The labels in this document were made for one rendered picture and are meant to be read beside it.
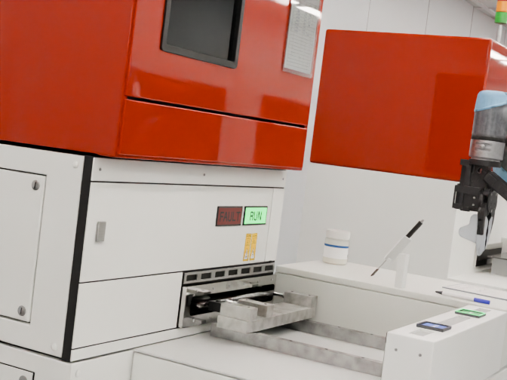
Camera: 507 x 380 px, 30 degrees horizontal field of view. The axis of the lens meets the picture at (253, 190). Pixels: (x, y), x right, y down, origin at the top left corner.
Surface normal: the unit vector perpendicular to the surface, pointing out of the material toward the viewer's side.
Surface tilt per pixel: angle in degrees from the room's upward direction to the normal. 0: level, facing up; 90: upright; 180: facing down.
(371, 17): 90
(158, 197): 90
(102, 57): 90
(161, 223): 90
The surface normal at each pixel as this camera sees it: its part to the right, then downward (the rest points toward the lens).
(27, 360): -0.48, -0.01
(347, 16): 0.87, 0.13
